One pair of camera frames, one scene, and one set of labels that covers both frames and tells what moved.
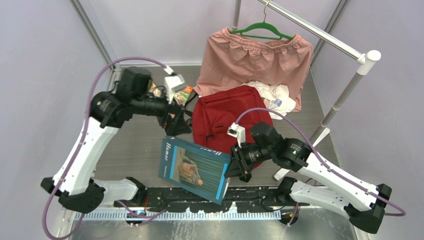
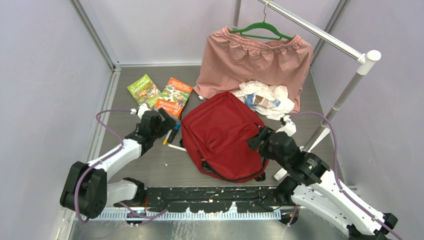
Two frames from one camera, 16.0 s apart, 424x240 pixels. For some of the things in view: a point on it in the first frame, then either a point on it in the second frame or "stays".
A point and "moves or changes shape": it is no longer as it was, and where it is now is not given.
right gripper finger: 246,175 → 256,143
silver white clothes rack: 366,60 stays
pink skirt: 233,60 stays
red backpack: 215,110 moves or changes shape
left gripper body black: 166,120 → 157,132
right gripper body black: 254,153 → 267,151
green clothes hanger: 263,25 stays
